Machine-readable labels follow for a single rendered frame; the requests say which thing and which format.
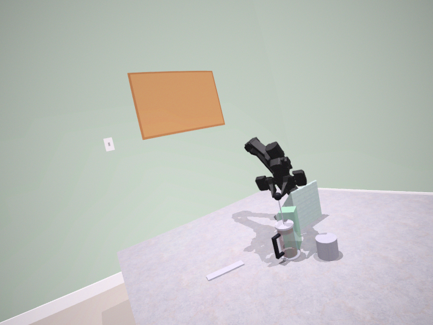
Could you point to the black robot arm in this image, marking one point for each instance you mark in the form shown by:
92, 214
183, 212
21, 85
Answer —
271, 155

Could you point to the glass french press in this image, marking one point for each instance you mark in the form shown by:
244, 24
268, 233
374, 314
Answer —
286, 238

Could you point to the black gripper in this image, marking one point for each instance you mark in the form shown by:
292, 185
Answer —
268, 183

